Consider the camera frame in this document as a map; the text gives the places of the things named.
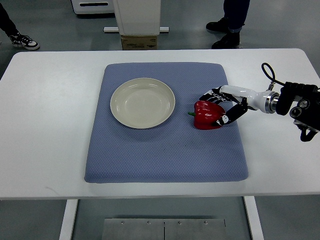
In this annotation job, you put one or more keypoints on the white table frame leg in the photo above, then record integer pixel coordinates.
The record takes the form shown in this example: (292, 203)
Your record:
(253, 218)
(67, 227)

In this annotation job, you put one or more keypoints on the red bell pepper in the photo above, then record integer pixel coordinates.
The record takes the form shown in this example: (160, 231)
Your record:
(206, 115)

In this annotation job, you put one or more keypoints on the white cabinet with slot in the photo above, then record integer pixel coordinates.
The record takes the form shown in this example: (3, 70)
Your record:
(87, 7)

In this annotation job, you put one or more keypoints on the blue quilted mat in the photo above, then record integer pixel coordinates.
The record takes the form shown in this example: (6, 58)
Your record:
(173, 152)

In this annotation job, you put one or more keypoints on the brown cardboard box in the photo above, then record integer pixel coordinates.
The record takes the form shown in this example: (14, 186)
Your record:
(139, 42)

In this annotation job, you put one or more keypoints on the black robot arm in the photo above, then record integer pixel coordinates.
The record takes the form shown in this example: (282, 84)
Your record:
(298, 100)

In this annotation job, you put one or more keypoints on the person in black left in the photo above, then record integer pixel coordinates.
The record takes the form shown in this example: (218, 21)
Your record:
(17, 39)

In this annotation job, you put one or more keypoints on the white machine column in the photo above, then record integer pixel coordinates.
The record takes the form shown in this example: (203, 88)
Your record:
(137, 18)

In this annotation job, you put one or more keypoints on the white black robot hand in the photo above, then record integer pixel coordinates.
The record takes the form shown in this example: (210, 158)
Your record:
(245, 100)

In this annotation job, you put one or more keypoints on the white table frame leg right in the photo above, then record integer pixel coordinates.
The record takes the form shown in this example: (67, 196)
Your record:
(253, 218)

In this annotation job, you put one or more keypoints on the person in jeans black boots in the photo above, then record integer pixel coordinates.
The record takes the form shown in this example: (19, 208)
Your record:
(231, 24)

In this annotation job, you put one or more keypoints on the cream round plate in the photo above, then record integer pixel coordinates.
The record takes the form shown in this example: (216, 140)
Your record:
(142, 103)

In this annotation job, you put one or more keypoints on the white table frame leg left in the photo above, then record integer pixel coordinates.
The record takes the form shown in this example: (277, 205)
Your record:
(67, 227)

